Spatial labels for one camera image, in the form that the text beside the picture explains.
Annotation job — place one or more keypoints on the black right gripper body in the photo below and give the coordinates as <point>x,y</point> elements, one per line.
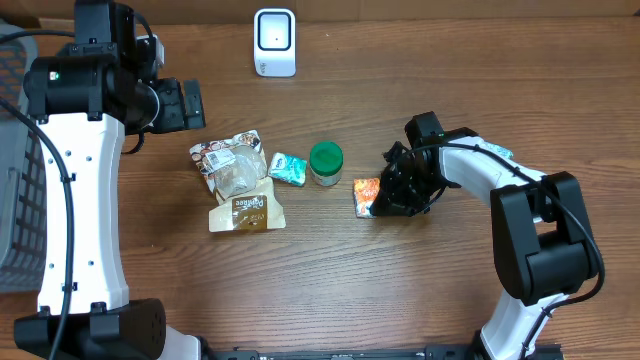
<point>411,189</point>

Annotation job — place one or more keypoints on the grey plastic mesh basket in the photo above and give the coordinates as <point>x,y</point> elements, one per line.
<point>23,188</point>

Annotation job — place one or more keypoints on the white barcode scanner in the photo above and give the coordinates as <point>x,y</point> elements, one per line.
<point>275,42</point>

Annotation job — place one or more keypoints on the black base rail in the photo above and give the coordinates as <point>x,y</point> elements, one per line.
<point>340,354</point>

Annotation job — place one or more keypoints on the mint green packet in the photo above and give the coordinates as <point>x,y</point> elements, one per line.
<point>500,149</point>

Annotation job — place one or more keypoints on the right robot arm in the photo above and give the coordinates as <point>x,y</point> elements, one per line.
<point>544,250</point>

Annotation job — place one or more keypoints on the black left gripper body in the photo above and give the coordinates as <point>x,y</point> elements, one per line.
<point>173,113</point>

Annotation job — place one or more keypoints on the green lid white jar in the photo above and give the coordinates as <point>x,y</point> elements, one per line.
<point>326,162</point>

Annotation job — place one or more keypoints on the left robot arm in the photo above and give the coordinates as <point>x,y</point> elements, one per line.
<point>82,104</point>

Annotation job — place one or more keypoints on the orange tissue packet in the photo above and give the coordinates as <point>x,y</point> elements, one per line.
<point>365,193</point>

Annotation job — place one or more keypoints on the small teal tissue packet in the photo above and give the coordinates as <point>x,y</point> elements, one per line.
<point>288,168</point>

